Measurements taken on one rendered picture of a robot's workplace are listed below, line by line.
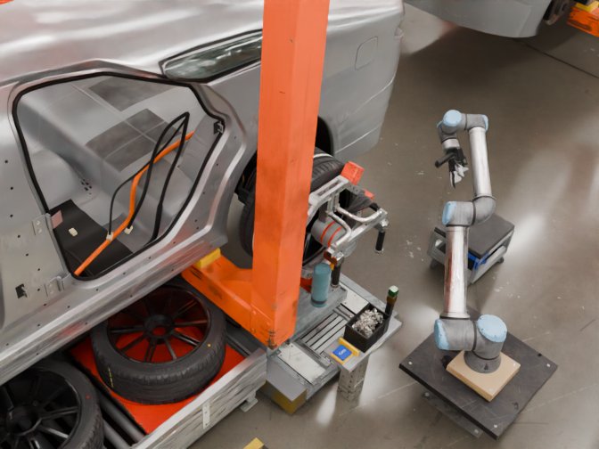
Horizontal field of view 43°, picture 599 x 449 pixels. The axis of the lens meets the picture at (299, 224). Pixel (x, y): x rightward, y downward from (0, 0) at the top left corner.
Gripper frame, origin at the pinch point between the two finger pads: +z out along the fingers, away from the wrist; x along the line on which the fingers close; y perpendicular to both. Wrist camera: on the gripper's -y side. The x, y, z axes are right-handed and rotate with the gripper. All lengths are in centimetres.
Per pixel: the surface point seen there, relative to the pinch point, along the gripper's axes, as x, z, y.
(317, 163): -33, -5, -82
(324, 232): -15, 24, -81
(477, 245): 52, 20, 24
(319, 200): -36, 15, -86
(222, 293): 2, 42, -134
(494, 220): 60, 2, 44
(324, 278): -4, 44, -84
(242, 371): 14, 80, -130
